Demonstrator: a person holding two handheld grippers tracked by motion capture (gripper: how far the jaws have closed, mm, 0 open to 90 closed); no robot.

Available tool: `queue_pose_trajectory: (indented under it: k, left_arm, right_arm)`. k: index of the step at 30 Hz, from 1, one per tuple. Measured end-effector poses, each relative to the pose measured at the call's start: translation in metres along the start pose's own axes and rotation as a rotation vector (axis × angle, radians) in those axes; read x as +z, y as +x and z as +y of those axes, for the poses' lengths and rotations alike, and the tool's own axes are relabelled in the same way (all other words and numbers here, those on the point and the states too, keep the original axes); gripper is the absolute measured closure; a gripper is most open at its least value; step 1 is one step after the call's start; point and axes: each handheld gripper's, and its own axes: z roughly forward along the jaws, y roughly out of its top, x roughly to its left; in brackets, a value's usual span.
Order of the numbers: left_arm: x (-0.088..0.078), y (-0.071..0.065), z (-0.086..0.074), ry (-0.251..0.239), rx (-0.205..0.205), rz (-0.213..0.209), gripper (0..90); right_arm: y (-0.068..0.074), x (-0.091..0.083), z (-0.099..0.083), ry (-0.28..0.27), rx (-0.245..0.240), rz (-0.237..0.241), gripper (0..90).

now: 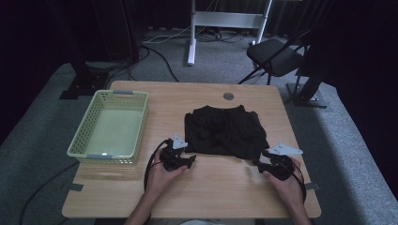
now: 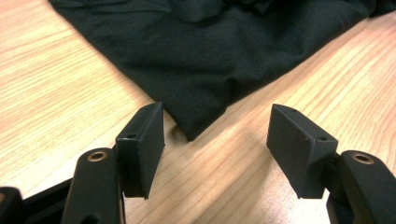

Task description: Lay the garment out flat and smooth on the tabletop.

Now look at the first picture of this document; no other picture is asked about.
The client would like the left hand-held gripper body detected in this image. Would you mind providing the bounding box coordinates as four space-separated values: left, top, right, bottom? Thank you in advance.
159 134 190 173

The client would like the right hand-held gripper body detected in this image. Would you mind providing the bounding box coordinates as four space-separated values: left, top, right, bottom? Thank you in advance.
262 142 304 182

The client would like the black shirt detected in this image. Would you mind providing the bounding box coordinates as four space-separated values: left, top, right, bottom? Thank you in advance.
183 104 270 161

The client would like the person's right hand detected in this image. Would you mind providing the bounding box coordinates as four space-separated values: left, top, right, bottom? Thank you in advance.
262 156 306 204

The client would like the person's left hand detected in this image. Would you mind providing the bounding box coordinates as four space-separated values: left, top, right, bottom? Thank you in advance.
145 148 190 197

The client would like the person's white clothing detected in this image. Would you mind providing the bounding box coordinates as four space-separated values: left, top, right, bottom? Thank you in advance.
179 219 218 225

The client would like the light green plastic basket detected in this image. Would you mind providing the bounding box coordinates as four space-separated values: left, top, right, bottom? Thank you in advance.
66 89 149 166

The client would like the black metal stand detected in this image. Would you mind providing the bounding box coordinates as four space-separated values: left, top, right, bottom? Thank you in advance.
283 31 329 109
46 0 109 100

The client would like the black folding chair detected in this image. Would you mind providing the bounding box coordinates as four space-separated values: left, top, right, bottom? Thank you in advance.
237 28 314 86

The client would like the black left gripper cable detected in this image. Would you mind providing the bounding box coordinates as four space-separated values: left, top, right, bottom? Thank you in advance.
143 139 171 192

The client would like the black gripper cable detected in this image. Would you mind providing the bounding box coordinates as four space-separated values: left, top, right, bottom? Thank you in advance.
292 162 308 204
143 139 171 192

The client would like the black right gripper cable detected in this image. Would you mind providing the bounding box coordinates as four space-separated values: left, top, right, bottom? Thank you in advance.
292 162 308 204

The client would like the black floor cable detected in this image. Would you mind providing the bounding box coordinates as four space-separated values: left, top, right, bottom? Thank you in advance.
140 45 180 83
18 160 80 225

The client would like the white floor cable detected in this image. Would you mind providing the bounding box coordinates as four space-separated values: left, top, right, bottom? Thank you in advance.
142 26 192 45

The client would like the white metal desk frame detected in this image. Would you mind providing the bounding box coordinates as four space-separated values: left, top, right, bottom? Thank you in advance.
187 0 273 66

